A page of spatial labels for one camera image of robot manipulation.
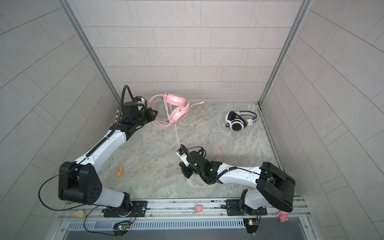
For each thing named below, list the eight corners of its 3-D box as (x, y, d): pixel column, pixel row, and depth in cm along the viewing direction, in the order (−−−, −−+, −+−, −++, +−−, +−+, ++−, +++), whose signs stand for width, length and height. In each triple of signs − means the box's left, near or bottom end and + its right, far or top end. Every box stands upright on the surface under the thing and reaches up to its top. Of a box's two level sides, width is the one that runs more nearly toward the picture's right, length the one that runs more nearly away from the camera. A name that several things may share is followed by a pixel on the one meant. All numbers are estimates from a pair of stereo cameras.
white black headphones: (230, 135, 100) (232, 128, 94) (222, 120, 109) (224, 112, 102) (257, 127, 105) (261, 120, 98) (247, 114, 113) (251, 106, 106)
